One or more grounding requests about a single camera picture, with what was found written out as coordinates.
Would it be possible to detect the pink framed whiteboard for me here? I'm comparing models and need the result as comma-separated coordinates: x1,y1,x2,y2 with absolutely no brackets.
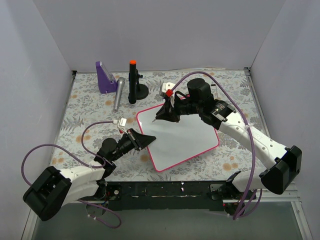
136,104,220,172

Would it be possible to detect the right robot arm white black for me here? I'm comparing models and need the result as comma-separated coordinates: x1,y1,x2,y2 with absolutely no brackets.
155,78,302,199

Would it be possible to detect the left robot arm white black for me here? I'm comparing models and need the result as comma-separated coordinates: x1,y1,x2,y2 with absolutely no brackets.
22,128,156,221

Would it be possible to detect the black round stand base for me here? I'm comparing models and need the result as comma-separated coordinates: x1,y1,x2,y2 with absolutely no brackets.
135,71,149,100

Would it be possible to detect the black flashlight orange tip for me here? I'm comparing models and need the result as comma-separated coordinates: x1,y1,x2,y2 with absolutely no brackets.
128,60,137,104

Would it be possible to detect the floral table mat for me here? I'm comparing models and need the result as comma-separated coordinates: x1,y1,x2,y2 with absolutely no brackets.
50,70,266,182

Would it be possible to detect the silver microphone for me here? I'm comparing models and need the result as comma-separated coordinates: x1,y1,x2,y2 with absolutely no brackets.
113,77,126,112

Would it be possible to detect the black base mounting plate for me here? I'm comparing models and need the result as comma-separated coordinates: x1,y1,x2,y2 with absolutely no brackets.
77,181,257,212

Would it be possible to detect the purple wedge stand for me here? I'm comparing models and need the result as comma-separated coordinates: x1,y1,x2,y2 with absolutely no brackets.
95,61,118,94

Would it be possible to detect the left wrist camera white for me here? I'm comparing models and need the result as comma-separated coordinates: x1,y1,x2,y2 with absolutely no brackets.
112,117,127,134

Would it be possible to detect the metal wire easel stand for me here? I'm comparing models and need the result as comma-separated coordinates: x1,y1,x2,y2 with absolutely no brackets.
210,84,219,98

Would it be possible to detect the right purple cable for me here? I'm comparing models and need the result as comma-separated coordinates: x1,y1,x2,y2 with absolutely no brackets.
171,71,263,221

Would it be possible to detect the aluminium frame rail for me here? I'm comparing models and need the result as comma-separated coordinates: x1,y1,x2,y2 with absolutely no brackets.
222,182,300,203

